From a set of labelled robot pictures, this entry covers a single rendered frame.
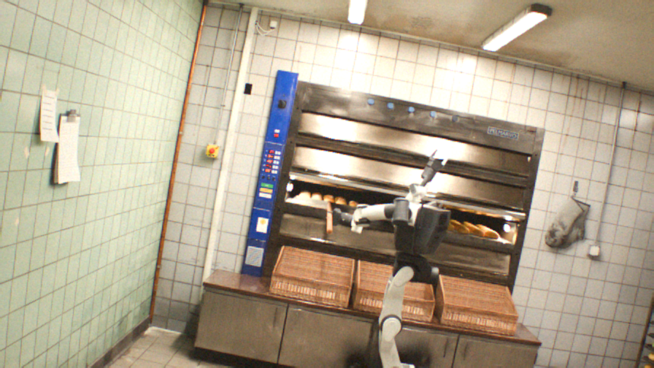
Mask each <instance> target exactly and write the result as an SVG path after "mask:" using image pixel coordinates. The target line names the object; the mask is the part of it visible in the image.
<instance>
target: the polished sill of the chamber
mask: <svg viewBox="0 0 654 368"><path fill-rule="evenodd" d="M284 207H287V208H291V209H296V210H303V211H307V212H314V213H318V214H323V215H327V211H328V210H327V209H323V208H319V207H312V206H308V205H303V204H297V203H293V202H285V203H284ZM371 223H373V224H377V225H381V226H388V227H393V228H395V227H394V226H392V221H386V220H377V221H372V222H371ZM444 237H447V238H452V239H459V240H463V241H468V242H476V243H480V244H484V245H492V246H496V247H500V248H508V249H512V250H513V248H514V245H513V244H512V243H508V242H500V241H496V240H491V239H484V238H480V237H473V236H469V235H464V234H456V233H452V232H448V231H446V232H445V235H444Z"/></svg>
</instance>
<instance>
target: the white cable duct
mask: <svg viewBox="0 0 654 368"><path fill-rule="evenodd" d="M257 14H258V7H252V11H251V14H250V21H249V25H248V29H247V36H246V40H245V46H244V50H243V55H242V62H241V66H240V70H239V76H238V80H237V85H236V92H235V96H234V103H233V107H232V111H231V119H230V123H229V127H228V135H227V139H226V146H225V151H224V155H223V163H222V167H221V171H220V179H219V183H218V192H217V196H216V200H215V208H214V213H213V217H212V225H211V230H210V235H209V243H208V248H207V256H206V261H205V265H204V274H203V279H202V284H201V292H200V297H199V300H200V301H201V298H202V294H203V288H204V286H203V282H204V281H205V280H206V279H207V278H208V277H209V274H210V270H211V265H212V257H213V252H214V247H215V239H216V234H217V230H218V222H219V217H220V209H221V205H222V200H223V192H224V188H225V184H226V176H227V171H228V164H229V160H230V155H231V148H232V144H233V139H234V132H235V128H236V120H237V116H238V111H239V105H240V101H241V96H242V89H243V85H244V81H245V74H246V70H247V63H248V59H249V54H250V48H251V44H252V40H253V33H254V29H255V22H256V18H257Z"/></svg>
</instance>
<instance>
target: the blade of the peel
mask: <svg viewBox="0 0 654 368"><path fill-rule="evenodd" d="M296 199H300V200H304V201H308V202H315V203H320V204H327V201H323V200H318V199H312V198H307V197H303V196H297V197H296ZM331 206H335V207H343V208H347V209H351V210H357V207H354V206H350V205H346V204H338V203H336V202H335V203H334V202H332V203H331Z"/></svg>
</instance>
